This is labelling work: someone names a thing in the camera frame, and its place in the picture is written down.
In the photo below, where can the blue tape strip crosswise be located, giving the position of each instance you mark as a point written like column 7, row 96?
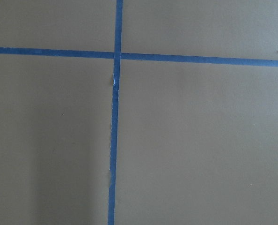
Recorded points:
column 138, row 56

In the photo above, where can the blue tape strip lengthwise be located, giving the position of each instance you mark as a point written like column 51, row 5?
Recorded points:
column 115, row 108

